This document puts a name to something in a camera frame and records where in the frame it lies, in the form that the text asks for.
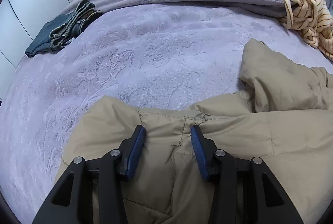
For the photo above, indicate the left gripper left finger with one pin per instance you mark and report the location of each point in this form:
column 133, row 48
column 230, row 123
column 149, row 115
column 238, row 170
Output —
column 71, row 198

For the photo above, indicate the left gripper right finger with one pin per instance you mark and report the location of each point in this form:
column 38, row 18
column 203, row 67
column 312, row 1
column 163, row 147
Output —
column 246, row 191

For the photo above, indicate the beige puffer jacket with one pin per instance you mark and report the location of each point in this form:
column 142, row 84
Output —
column 283, row 115

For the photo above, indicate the purple embossed bed blanket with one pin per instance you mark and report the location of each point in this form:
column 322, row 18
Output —
column 155, row 54

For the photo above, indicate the folded blue jeans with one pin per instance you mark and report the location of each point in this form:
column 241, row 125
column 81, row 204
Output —
column 57, row 34

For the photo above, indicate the cream striped fleece blanket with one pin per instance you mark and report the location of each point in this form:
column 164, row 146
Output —
column 312, row 20

